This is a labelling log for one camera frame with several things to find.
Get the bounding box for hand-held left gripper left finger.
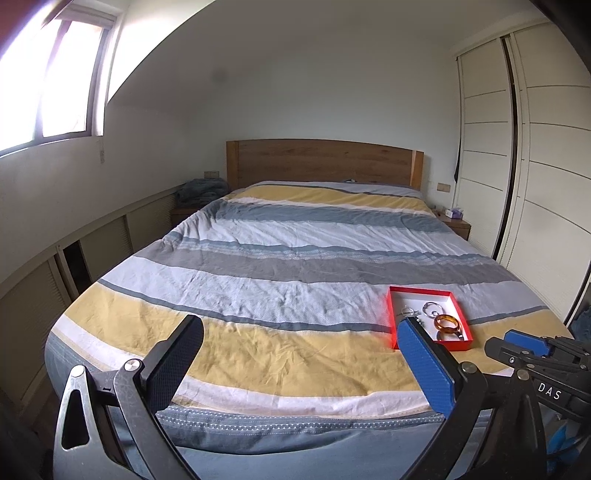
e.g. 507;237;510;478
53;314;206;480

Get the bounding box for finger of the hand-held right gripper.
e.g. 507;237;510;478
485;338;539;370
503;330;552;357

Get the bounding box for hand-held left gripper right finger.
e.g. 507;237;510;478
396;316;550;480

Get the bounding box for amber resin bangle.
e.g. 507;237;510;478
433;313;464;332

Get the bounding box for red jewelry box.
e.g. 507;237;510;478
385;286;474;352

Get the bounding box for wooden nightstand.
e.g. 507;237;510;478
171;203;204;227
434;210;472;241

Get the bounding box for bed with striped duvet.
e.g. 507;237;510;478
44;181;575;480

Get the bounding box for blue-grey cloth pile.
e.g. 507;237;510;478
177;179;230;206

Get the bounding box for white sliding wardrobe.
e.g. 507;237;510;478
451;18;591;333

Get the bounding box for wooden headboard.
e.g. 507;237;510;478
226;139;424;192

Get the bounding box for window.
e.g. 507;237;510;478
0;7;118;155

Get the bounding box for low wall cabinets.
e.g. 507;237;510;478
0;185;185;398

